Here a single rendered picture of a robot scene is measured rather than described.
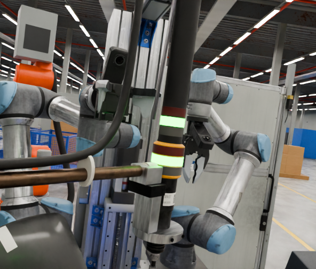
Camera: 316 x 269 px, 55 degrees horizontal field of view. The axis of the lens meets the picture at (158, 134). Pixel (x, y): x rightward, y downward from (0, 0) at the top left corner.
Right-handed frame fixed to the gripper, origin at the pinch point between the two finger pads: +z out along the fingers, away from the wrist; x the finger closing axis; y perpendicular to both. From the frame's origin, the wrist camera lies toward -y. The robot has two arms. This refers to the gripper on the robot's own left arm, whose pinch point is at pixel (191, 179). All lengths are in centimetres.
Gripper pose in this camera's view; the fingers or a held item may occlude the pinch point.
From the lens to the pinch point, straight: 99.4
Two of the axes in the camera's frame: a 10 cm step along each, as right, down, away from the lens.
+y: -2.5, -0.9, 9.6
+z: -1.3, 9.9, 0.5
